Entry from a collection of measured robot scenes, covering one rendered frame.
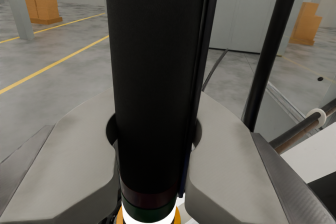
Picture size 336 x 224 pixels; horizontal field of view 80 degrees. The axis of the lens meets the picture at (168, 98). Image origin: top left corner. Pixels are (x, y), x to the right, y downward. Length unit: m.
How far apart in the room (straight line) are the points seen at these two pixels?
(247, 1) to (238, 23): 0.51
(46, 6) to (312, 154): 8.21
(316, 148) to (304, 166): 0.05
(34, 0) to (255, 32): 6.91
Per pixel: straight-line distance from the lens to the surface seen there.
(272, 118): 1.40
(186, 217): 0.19
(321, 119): 0.38
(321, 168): 0.52
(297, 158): 0.54
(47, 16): 8.36
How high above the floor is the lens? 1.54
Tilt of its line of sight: 30 degrees down
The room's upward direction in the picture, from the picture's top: 4 degrees clockwise
